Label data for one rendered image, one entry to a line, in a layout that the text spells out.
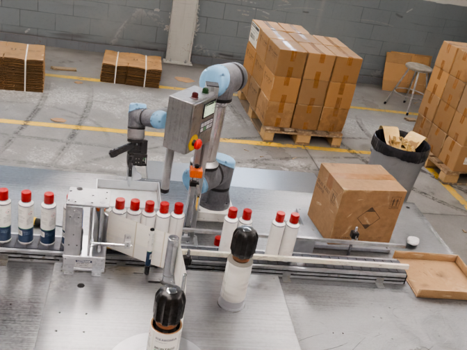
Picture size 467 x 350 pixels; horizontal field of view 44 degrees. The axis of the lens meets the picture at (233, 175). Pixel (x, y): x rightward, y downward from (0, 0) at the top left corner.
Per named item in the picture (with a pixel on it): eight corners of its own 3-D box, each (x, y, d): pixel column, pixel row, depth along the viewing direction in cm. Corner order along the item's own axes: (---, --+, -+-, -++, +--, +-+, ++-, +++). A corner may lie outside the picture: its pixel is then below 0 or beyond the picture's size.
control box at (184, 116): (162, 146, 201) (168, 94, 192) (187, 132, 215) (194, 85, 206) (186, 156, 197) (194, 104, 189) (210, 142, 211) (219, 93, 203)
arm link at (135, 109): (140, 104, 243) (124, 102, 247) (137, 130, 245) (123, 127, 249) (151, 104, 250) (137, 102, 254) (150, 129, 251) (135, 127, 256)
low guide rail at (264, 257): (135, 251, 210) (136, 247, 209) (135, 250, 211) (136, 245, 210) (408, 269, 230) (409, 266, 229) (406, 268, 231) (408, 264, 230)
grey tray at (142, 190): (94, 214, 236) (95, 205, 234) (96, 187, 253) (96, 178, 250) (160, 218, 243) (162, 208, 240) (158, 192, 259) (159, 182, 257)
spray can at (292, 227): (279, 262, 222) (290, 217, 213) (276, 254, 227) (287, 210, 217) (292, 262, 223) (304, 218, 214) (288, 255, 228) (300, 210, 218)
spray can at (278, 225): (265, 261, 221) (276, 215, 212) (263, 253, 226) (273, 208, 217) (278, 262, 222) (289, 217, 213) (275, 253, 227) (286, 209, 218)
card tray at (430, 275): (416, 297, 226) (420, 289, 224) (392, 257, 249) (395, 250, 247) (485, 301, 232) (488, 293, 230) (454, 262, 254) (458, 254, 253)
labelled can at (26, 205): (16, 244, 204) (17, 194, 194) (19, 236, 208) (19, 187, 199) (32, 246, 205) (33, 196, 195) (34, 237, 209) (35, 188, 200)
